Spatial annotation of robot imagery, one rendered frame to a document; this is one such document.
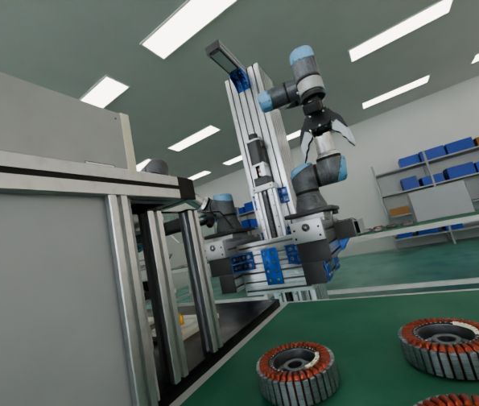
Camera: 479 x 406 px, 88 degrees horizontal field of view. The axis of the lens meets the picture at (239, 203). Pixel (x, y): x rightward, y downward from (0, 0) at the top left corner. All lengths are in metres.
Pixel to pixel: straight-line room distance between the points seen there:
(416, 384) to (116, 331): 0.38
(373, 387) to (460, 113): 7.26
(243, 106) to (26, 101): 1.30
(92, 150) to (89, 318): 0.34
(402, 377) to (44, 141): 0.65
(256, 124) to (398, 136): 5.94
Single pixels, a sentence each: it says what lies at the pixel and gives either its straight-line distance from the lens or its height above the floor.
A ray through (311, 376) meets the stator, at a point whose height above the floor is 0.78.
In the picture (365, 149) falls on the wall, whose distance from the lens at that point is 7.28.
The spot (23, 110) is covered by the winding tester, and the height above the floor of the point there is 1.26.
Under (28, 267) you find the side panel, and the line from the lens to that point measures 0.36.
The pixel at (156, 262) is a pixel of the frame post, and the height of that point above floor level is 0.96.
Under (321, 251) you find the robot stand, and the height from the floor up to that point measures 0.85.
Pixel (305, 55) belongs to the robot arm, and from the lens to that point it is 0.89.
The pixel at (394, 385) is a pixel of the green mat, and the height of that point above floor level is 0.75.
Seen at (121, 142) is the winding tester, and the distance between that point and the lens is 0.64.
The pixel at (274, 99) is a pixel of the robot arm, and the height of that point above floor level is 1.43.
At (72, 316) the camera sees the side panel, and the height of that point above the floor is 0.92.
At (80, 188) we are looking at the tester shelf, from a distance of 0.39.
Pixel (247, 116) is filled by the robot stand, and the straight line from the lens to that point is 1.67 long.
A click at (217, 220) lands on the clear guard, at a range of 0.76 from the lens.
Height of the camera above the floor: 0.96
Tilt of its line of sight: 9 degrees up
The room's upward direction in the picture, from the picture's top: 12 degrees counter-clockwise
